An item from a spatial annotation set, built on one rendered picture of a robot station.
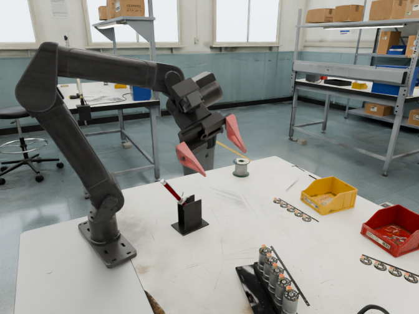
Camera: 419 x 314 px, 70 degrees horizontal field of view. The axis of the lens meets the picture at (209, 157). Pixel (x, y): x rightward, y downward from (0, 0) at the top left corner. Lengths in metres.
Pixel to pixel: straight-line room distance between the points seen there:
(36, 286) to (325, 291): 0.56
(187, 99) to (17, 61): 4.26
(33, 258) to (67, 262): 0.08
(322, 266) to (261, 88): 5.53
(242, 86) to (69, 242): 5.26
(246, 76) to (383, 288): 5.35
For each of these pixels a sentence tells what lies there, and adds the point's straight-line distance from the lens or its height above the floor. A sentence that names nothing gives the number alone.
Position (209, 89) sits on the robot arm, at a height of 1.10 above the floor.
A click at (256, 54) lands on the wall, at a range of 5.95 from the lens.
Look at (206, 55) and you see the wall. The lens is 5.38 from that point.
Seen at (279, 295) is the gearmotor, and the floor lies 0.79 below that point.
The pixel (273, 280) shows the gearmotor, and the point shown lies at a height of 0.80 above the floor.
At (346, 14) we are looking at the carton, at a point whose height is 1.44.
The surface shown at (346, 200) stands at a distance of 0.93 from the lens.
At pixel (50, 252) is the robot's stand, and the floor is 0.75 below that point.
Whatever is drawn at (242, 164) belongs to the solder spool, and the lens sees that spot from 1.05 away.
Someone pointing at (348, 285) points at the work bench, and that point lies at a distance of 0.70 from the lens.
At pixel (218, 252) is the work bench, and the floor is 0.75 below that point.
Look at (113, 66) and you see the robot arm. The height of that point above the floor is 1.15.
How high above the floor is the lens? 1.20
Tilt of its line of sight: 21 degrees down
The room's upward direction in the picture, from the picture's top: straight up
